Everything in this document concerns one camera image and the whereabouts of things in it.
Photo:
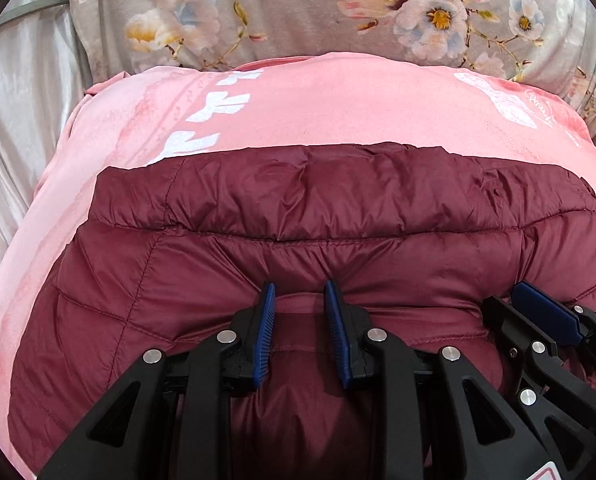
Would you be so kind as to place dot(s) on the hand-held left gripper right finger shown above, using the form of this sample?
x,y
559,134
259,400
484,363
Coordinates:
x,y
339,342

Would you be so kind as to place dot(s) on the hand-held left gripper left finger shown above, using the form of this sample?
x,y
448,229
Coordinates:
x,y
262,342

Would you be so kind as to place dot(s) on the maroon puffer jacket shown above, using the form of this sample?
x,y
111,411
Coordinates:
x,y
328,240

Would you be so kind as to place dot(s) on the pink printed blanket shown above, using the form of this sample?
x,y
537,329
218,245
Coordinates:
x,y
278,110

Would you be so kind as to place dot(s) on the white satin curtain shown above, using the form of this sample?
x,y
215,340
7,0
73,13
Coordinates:
x,y
23,125

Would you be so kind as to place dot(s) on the grey floral cloth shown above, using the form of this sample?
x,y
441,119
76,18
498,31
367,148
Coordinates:
x,y
328,5

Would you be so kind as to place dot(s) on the grey metal bar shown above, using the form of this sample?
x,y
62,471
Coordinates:
x,y
33,7

